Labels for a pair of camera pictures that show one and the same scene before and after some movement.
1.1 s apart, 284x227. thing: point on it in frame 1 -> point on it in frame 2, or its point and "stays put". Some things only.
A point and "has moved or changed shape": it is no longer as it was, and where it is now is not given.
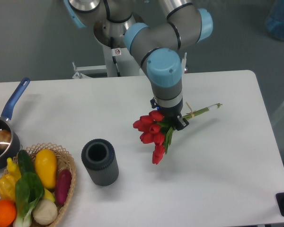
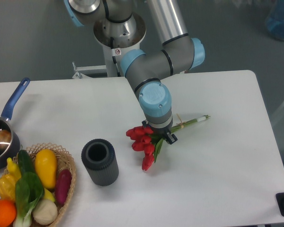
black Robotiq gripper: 172,115 -> 161,132
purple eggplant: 63,184 stays put
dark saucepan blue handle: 4,144 stays put
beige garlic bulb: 45,212 stays put
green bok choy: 29,191 stays put
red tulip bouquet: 155,129 has moved or changed shape
